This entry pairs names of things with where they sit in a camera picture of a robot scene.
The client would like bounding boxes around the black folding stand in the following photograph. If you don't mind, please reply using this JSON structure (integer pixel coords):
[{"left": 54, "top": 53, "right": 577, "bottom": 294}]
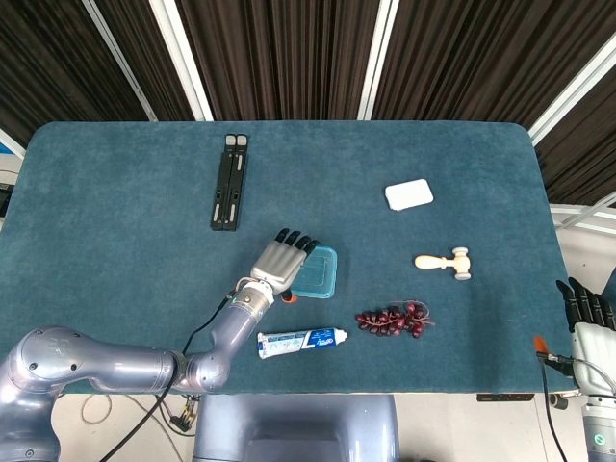
[{"left": 209, "top": 134, "right": 250, "bottom": 233}]

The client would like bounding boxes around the red grape bunch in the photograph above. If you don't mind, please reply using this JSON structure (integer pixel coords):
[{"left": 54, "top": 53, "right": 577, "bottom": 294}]
[{"left": 355, "top": 300, "right": 437, "bottom": 340}]

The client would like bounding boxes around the blue-green table cloth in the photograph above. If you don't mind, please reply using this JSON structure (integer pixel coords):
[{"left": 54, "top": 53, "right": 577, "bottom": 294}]
[{"left": 0, "top": 119, "right": 574, "bottom": 397}]

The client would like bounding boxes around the wide white frame post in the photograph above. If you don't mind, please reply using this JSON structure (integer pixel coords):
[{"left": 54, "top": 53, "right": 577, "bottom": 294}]
[{"left": 148, "top": 0, "right": 215, "bottom": 122}]

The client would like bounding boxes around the black floor plug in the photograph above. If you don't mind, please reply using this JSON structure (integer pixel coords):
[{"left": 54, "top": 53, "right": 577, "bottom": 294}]
[{"left": 168, "top": 394, "right": 201, "bottom": 434}]

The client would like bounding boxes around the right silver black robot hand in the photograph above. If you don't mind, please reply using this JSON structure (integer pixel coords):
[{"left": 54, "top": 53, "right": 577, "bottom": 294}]
[{"left": 533, "top": 276, "right": 616, "bottom": 395}]

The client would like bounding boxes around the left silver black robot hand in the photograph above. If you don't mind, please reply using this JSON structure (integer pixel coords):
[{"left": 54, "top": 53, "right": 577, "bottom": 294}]
[{"left": 249, "top": 227, "right": 321, "bottom": 304}]

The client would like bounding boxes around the white floor cable loop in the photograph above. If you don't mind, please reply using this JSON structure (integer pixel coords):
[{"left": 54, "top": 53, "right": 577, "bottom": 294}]
[{"left": 80, "top": 394, "right": 114, "bottom": 425}]

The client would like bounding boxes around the teal plastic container lid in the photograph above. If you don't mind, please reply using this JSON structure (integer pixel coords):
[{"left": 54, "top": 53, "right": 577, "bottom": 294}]
[{"left": 292, "top": 244, "right": 337, "bottom": 300}]

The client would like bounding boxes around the black right hand cable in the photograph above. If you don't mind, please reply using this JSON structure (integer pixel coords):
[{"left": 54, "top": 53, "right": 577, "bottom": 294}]
[{"left": 537, "top": 354, "right": 572, "bottom": 462}]

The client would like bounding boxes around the white frame rail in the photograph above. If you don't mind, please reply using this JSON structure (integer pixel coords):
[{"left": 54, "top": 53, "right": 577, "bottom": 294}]
[{"left": 548, "top": 192, "right": 616, "bottom": 237}]

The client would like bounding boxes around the blue-grey robot torso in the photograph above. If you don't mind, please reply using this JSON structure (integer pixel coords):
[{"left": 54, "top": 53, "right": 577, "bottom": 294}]
[{"left": 192, "top": 394, "right": 401, "bottom": 462}]

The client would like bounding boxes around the thin grey frame post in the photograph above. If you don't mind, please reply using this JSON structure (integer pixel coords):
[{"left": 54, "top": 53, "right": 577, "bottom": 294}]
[{"left": 81, "top": 0, "right": 159, "bottom": 122}]

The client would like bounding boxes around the white blue toothpaste tube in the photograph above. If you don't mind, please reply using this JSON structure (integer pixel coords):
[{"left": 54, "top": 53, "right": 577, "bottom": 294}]
[{"left": 256, "top": 327, "right": 349, "bottom": 361}]

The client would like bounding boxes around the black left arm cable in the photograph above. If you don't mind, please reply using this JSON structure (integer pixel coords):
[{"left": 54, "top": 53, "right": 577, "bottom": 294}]
[{"left": 98, "top": 295, "right": 237, "bottom": 462}]

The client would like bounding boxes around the black metal bracket plate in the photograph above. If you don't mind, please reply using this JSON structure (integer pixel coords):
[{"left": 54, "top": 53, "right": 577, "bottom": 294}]
[{"left": 475, "top": 393, "right": 535, "bottom": 403}]

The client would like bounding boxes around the dark brown curtain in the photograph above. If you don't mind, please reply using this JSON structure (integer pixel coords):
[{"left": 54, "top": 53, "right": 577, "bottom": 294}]
[{"left": 0, "top": 0, "right": 616, "bottom": 208}]

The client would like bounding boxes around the wooden toy hammer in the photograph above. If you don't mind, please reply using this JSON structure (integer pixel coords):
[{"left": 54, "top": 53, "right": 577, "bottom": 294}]
[{"left": 414, "top": 246, "right": 475, "bottom": 282}]

